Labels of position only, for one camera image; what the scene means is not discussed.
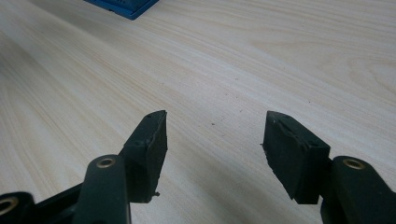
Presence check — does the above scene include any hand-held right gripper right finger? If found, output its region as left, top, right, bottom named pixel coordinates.
left=261, top=110, right=332, bottom=205

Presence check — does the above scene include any blue plastic file rack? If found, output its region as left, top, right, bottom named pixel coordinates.
left=83, top=0, right=161, bottom=21

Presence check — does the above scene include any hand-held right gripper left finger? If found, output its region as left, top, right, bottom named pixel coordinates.
left=119, top=109, right=169, bottom=205

